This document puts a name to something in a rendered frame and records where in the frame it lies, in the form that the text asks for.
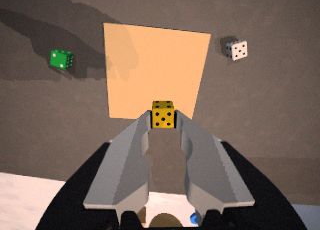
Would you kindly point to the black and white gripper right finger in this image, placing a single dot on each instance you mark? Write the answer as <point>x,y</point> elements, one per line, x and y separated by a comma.
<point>219,177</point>

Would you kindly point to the green die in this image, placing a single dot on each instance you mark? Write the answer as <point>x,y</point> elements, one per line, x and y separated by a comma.
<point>61,59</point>

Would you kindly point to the yellow die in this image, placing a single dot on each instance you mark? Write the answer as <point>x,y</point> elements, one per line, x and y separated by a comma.
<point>163,114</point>

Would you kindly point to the orange flat mat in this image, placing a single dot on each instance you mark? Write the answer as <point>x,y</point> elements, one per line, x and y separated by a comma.
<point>147,64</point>

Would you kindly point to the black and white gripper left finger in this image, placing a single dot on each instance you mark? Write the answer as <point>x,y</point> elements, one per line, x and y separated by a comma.
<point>114,179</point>

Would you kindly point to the white die with black pips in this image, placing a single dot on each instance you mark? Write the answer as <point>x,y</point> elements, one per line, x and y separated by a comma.
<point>236,49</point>

